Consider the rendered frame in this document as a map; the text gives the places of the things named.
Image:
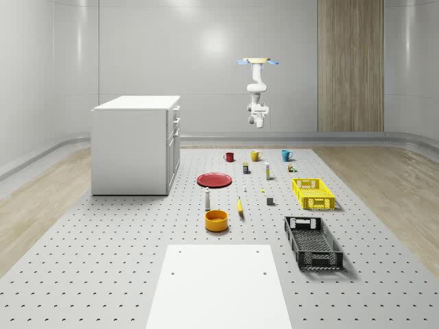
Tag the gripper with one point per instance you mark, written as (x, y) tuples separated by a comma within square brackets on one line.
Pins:
[(260, 108)]

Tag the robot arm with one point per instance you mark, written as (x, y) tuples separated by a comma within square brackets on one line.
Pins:
[(256, 88)]

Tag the drone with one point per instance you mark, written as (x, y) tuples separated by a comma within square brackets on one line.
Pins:
[(257, 60)]

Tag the yellow mug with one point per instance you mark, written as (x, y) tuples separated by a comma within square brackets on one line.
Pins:
[(254, 156)]

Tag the blue mug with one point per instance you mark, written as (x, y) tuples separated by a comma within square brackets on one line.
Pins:
[(285, 156)]

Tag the red mug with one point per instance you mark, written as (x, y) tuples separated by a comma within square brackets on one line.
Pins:
[(228, 157)]

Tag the flat-sided can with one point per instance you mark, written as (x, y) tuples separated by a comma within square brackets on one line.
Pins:
[(245, 168)]

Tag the yellow white box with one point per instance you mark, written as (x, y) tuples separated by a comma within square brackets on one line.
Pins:
[(267, 171)]

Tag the puzzle cube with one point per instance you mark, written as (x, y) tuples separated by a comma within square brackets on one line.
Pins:
[(291, 168)]

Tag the red plate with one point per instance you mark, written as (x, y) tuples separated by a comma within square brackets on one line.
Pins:
[(214, 179)]

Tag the grey cube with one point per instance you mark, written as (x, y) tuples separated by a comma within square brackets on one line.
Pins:
[(270, 201)]

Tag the banana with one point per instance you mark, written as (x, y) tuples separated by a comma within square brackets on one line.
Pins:
[(240, 207)]

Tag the small white bottle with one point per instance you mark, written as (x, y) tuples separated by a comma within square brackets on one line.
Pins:
[(207, 200)]

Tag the yellow basket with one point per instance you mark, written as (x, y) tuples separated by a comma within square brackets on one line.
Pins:
[(313, 203)]

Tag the yellow bowl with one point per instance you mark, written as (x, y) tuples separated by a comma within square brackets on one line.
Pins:
[(216, 224)]

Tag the white cabinet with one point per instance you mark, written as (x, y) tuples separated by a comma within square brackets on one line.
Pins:
[(130, 150)]

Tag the dark grey basket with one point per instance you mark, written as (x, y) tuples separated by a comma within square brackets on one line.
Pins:
[(320, 260)]

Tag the white board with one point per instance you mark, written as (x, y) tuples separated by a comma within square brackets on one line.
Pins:
[(219, 291)]

